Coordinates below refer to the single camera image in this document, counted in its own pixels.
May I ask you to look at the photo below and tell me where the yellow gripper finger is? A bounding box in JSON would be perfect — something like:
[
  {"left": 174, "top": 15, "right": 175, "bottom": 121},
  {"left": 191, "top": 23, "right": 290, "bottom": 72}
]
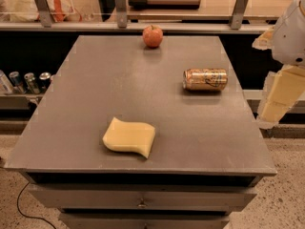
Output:
[
  {"left": 256, "top": 65, "right": 305, "bottom": 129},
  {"left": 252, "top": 27, "right": 275, "bottom": 51}
]

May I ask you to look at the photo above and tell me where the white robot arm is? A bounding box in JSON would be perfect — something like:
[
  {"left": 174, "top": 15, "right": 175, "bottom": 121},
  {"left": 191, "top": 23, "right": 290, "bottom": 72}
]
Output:
[{"left": 252, "top": 0, "right": 305, "bottom": 130}]

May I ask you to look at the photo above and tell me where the orange soda can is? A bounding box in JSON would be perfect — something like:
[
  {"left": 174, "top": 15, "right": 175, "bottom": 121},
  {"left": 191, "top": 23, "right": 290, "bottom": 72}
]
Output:
[{"left": 183, "top": 69, "right": 228, "bottom": 92}]

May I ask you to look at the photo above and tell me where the dark red-top can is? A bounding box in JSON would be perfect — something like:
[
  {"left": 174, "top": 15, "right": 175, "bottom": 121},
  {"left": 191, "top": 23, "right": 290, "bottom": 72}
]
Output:
[{"left": 39, "top": 72, "right": 51, "bottom": 92}]

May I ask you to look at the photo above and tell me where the green silver can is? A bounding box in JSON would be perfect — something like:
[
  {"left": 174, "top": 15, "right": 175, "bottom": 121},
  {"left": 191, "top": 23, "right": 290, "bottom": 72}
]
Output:
[{"left": 24, "top": 73, "right": 41, "bottom": 94}]

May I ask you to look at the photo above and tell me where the blue silver can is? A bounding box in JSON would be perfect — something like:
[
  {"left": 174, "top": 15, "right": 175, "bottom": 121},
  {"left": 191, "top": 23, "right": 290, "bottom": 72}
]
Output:
[{"left": 9, "top": 72, "right": 27, "bottom": 94}]

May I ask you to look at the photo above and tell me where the grey drawer cabinet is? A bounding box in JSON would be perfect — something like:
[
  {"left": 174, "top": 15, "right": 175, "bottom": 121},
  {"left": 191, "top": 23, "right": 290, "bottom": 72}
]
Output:
[{"left": 6, "top": 35, "right": 275, "bottom": 229}]

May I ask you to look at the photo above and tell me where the red apple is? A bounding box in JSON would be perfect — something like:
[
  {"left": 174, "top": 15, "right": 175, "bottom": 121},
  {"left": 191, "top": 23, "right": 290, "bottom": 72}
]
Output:
[{"left": 142, "top": 25, "right": 163, "bottom": 48}]

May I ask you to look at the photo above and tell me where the yellow sponge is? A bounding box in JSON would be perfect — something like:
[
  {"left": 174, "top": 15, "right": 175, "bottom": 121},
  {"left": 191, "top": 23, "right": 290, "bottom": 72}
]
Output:
[{"left": 102, "top": 117, "right": 155, "bottom": 158}]

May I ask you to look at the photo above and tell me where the white orange plastic bag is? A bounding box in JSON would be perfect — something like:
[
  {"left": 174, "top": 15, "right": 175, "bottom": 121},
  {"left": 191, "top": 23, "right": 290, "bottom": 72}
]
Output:
[{"left": 9, "top": 0, "right": 83, "bottom": 23}]

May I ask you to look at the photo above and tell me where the lower grey drawer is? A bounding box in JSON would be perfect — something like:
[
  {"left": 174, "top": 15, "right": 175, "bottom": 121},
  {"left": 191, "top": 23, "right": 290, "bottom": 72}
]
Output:
[{"left": 59, "top": 213, "right": 229, "bottom": 229}]

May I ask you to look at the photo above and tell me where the grey drawer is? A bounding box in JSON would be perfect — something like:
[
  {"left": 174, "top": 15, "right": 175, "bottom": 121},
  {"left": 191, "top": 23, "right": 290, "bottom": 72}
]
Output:
[
  {"left": 28, "top": 184, "right": 256, "bottom": 212},
  {"left": 59, "top": 213, "right": 229, "bottom": 229}
]

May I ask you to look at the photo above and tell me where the upper grey drawer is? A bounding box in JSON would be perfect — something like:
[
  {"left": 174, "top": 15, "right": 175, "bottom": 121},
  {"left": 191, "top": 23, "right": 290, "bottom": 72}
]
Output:
[{"left": 28, "top": 184, "right": 256, "bottom": 212}]

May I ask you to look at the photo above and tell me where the right grey metal bracket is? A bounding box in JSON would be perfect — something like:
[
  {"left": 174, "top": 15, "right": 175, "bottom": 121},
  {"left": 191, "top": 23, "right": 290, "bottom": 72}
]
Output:
[{"left": 229, "top": 0, "right": 249, "bottom": 30}]

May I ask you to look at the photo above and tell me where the grey metal bracket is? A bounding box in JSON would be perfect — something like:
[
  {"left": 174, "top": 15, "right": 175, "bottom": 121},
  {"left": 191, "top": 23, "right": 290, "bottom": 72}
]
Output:
[
  {"left": 229, "top": 0, "right": 249, "bottom": 30},
  {"left": 34, "top": 0, "right": 53, "bottom": 28},
  {"left": 115, "top": 0, "right": 127, "bottom": 28}
]

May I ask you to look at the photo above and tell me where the middle grey metal bracket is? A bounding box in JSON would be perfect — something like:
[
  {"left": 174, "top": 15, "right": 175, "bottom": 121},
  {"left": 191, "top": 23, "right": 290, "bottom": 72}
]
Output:
[{"left": 115, "top": 0, "right": 127, "bottom": 28}]

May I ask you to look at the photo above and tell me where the left grey metal bracket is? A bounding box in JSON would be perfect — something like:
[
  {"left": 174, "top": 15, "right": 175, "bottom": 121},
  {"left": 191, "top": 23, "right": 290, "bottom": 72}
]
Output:
[{"left": 34, "top": 0, "right": 53, "bottom": 28}]

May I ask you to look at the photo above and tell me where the black floor cable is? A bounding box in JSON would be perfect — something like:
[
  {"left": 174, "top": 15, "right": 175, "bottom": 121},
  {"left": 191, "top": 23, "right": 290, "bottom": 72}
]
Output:
[{"left": 16, "top": 181, "right": 57, "bottom": 229}]

